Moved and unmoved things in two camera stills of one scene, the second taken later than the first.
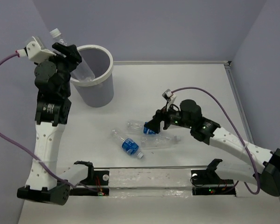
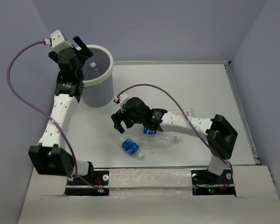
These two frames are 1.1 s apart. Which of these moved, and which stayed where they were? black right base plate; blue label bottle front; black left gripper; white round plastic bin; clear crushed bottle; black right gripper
Moved: black right gripper; black left gripper
Stayed: clear crushed bottle; black right base plate; blue label bottle front; white round plastic bin
